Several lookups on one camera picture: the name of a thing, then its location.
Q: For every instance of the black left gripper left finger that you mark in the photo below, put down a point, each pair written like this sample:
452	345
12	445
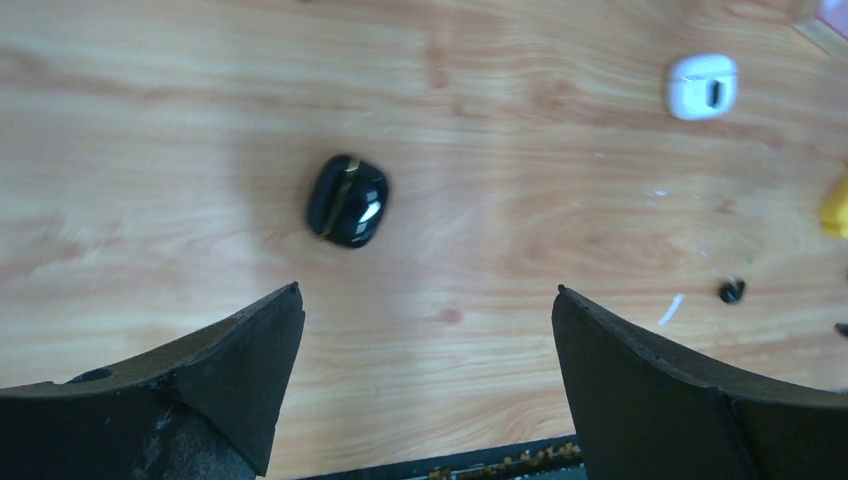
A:
203	406

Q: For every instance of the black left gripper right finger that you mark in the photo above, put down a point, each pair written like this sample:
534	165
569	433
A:
646	407

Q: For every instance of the white gold earbud charging case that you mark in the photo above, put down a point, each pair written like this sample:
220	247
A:
702	87

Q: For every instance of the black earbud case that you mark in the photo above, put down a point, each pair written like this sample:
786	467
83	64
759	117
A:
348	201

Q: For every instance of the white paper scrap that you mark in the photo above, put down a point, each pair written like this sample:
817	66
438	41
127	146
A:
675	304

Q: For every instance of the yellow triangular plastic piece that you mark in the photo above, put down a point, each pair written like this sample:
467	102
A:
833	212

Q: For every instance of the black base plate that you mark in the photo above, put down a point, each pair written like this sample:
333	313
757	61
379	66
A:
553	458

